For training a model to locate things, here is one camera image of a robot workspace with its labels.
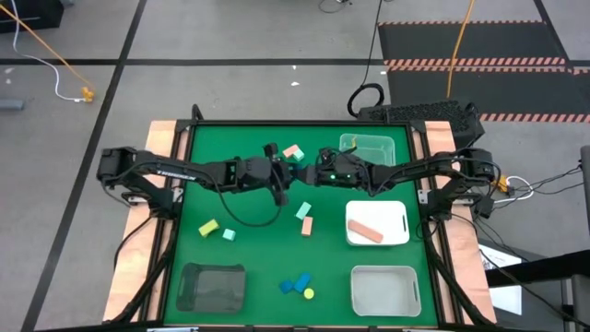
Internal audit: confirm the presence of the yellow arch block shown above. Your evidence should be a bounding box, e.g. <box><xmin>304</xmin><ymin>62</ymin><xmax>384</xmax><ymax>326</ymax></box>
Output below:
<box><xmin>197</xmin><ymin>218</ymin><xmax>221</xmax><ymax>239</ymax></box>

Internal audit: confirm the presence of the dark smoky plastic bin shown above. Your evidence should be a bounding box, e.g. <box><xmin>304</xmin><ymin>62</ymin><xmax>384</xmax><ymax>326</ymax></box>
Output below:
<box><xmin>175</xmin><ymin>262</ymin><xmax>247</xmax><ymax>314</ymax></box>

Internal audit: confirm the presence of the light grey plastic bin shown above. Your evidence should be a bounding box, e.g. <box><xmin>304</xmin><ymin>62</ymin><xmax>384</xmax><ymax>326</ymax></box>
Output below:
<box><xmin>349</xmin><ymin>265</ymin><xmax>422</xmax><ymax>318</ymax></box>

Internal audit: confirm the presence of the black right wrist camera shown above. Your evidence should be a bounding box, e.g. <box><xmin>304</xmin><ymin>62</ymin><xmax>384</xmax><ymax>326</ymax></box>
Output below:
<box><xmin>318</xmin><ymin>147</ymin><xmax>345</xmax><ymax>165</ymax></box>

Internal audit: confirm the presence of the white floor cable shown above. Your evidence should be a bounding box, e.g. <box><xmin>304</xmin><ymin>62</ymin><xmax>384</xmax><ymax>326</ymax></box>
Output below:
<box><xmin>9</xmin><ymin>0</ymin><xmax>87</xmax><ymax>103</ymax></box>

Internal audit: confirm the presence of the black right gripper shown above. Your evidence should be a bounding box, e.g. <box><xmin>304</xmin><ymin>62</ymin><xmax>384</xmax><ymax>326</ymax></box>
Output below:
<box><xmin>297</xmin><ymin>159</ymin><xmax>370</xmax><ymax>189</ymax></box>

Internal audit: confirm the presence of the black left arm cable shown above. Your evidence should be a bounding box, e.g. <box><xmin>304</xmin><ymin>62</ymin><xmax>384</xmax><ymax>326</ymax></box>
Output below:
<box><xmin>214</xmin><ymin>182</ymin><xmax>285</xmax><ymax>229</ymax></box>

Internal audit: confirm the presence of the black cabinet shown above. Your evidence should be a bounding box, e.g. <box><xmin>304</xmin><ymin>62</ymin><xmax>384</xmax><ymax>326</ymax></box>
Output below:
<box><xmin>0</xmin><ymin>0</ymin><xmax>65</xmax><ymax>34</ymax></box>

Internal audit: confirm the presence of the long salmon rectangular block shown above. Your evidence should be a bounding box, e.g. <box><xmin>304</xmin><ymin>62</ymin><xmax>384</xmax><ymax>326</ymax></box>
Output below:
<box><xmin>347</xmin><ymin>219</ymin><xmax>385</xmax><ymax>244</ymax></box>

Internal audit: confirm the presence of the green felt table mat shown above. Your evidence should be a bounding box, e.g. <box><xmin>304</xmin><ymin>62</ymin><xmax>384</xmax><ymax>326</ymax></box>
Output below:
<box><xmin>163</xmin><ymin>123</ymin><xmax>439</xmax><ymax>326</ymax></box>

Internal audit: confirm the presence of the black striped floor mat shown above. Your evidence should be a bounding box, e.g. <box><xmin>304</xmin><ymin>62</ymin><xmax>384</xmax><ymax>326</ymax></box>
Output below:
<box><xmin>376</xmin><ymin>20</ymin><xmax>590</xmax><ymax>125</ymax></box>

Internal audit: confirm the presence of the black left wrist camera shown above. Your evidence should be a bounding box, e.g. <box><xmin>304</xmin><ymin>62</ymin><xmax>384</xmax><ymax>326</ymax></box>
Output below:
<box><xmin>270</xmin><ymin>163</ymin><xmax>290</xmax><ymax>186</ymax></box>

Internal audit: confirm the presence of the yellow floor cable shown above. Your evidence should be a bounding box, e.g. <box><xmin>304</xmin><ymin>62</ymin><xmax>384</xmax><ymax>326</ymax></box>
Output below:
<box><xmin>0</xmin><ymin>3</ymin><xmax>97</xmax><ymax>93</ymax></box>
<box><xmin>445</xmin><ymin>0</ymin><xmax>476</xmax><ymax>100</ymax></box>

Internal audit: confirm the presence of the blue rectangular block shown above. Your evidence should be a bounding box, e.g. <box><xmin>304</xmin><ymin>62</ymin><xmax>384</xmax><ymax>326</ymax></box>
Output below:
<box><xmin>292</xmin><ymin>271</ymin><xmax>313</xmax><ymax>295</ymax></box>

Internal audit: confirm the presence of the grey upright post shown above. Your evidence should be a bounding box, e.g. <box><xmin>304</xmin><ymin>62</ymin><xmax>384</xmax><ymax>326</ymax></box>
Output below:
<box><xmin>579</xmin><ymin>145</ymin><xmax>590</xmax><ymax>222</ymax></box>

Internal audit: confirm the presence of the black computer tower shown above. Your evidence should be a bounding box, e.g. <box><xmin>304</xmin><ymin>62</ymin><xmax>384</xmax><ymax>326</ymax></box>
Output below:
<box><xmin>357</xmin><ymin>100</ymin><xmax>486</xmax><ymax>149</ymax></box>

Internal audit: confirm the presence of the black horizontal beam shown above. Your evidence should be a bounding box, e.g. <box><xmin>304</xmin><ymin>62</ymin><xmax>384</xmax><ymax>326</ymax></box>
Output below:
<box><xmin>483</xmin><ymin>248</ymin><xmax>590</xmax><ymax>288</ymax></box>

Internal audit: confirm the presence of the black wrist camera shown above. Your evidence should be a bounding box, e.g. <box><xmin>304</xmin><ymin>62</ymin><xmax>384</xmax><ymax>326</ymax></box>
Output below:
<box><xmin>270</xmin><ymin>163</ymin><xmax>290</xmax><ymax>186</ymax></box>
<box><xmin>318</xmin><ymin>147</ymin><xmax>345</xmax><ymax>165</ymax></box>

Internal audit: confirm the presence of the black table side cable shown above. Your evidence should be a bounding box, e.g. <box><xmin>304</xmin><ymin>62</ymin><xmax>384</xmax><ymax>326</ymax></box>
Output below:
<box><xmin>112</xmin><ymin>215</ymin><xmax>154</xmax><ymax>273</ymax></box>

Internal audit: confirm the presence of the clear plastic bin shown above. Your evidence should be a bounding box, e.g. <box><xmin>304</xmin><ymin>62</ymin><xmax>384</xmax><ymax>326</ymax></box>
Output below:
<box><xmin>338</xmin><ymin>132</ymin><xmax>397</xmax><ymax>170</ymax></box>

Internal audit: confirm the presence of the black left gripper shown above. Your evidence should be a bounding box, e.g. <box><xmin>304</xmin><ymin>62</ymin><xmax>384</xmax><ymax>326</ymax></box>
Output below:
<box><xmin>263</xmin><ymin>142</ymin><xmax>301</xmax><ymax>208</ymax></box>

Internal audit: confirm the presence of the black coiled floor cable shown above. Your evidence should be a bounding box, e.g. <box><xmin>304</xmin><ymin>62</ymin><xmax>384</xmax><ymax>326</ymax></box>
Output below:
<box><xmin>346</xmin><ymin>0</ymin><xmax>386</xmax><ymax>119</ymax></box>

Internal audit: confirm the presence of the white paper sheet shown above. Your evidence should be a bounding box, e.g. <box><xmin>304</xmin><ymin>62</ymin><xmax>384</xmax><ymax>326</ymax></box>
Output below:
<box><xmin>477</xmin><ymin>243</ymin><xmax>525</xmax><ymax>317</ymax></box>

